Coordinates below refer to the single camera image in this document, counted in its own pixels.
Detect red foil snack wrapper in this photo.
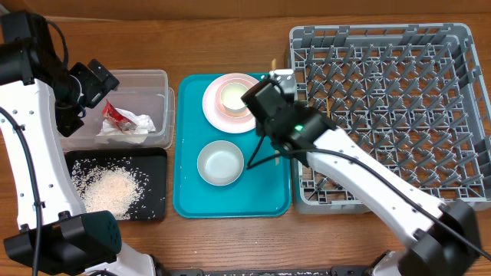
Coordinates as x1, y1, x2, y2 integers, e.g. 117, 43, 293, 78
102, 100, 137, 132

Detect white napkin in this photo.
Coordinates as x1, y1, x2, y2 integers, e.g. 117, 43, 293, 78
97, 108, 156, 144

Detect pale green cup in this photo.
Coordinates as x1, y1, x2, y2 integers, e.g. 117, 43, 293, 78
220, 83, 247, 114

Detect grey bowl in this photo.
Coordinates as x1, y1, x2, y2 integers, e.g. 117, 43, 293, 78
197, 140, 244, 186

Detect wooden chopstick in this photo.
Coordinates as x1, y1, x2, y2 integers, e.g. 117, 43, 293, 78
271, 59, 279, 166
325, 98, 331, 118

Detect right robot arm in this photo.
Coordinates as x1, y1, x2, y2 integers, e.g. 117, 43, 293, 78
241, 69, 490, 276

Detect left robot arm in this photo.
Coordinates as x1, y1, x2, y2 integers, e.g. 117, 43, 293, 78
1, 11, 166, 275

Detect grey dishwasher rack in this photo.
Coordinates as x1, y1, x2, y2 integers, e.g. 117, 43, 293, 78
288, 23, 490, 211

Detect clear plastic bin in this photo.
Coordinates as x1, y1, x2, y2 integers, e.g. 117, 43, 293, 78
60, 70, 176, 152

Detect black plastic tray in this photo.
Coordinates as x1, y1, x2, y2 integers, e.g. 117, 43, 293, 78
64, 147, 169, 222

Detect white rice leftovers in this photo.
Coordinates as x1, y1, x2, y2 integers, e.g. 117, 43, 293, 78
70, 156, 166, 221

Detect pink plate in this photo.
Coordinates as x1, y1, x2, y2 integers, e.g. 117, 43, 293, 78
203, 73, 259, 133

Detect pink bowl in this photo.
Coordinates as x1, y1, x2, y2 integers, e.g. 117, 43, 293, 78
216, 78, 253, 118

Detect teal serving tray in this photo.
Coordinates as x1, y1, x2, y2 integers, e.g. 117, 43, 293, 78
173, 74, 292, 219

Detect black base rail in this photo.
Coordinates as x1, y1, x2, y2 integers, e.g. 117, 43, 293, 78
163, 265, 368, 276

